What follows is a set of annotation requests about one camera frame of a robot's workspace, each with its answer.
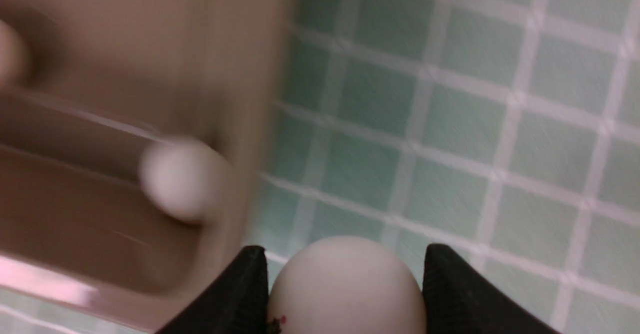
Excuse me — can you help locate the white ping-pong ball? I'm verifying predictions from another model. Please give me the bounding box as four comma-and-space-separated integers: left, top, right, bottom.
138, 136, 231, 224
265, 236, 427, 334

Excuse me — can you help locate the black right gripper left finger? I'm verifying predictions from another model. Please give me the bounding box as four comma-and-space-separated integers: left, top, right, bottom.
158, 246, 269, 334

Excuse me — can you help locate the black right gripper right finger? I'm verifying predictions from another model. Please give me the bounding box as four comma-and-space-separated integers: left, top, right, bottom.
422, 243, 557, 334

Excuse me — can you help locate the olive green plastic bin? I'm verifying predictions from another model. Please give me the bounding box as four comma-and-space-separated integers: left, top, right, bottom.
1, 0, 297, 332

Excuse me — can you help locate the green checkered tablecloth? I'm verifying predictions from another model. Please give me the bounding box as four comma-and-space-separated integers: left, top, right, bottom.
1, 0, 639, 334

